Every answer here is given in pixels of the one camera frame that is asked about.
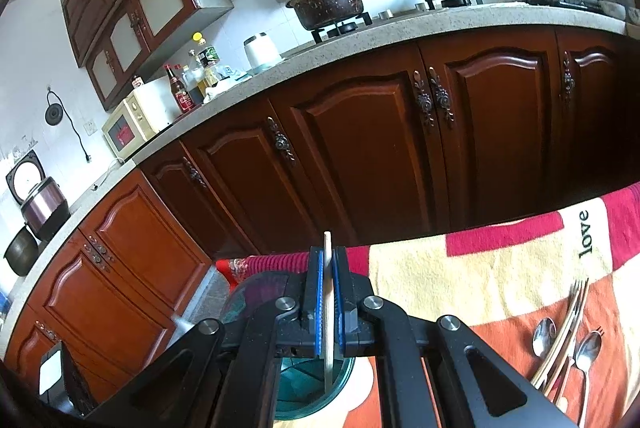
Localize white canister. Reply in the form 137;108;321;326
243;34;281;71

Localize cream microwave oven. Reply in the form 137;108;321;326
101;78;173;157

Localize black gas stove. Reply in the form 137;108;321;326
310;0;483;44

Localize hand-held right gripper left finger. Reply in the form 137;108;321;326
85;247;325;428

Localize yellow-cap bottle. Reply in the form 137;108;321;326
192;32;222;73

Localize black power cable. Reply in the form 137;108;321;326
60;105;93;163

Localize brown wooden base cabinets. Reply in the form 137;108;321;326
0;25;640;409

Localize metal spoon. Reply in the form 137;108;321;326
574;329;604;428
531;317;558;359

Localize dark lidded cooking pot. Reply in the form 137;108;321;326
286;0;365;31

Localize red-label sauce bottle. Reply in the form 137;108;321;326
165;64;197;113

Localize dark soy sauce bottle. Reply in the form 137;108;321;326
180;65;203;104

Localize black inner pot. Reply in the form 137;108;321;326
4;225;40;277

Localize purple rice cooker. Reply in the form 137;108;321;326
6;150;70;243

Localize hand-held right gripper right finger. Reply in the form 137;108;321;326
332;247;581;428

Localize white rag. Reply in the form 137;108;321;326
205;70;253;101

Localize round black wall hanging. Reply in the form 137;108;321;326
44;90;65;127

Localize white bowl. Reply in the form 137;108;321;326
600;0;628;21

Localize red and cream printed blanket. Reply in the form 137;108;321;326
215;180;640;428

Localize teal-rimmed floral cup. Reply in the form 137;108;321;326
220;272;357;422

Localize black mesh bin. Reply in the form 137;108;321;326
39;340;101;415

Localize yellow cooking oil bottle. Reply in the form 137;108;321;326
187;49;221;96

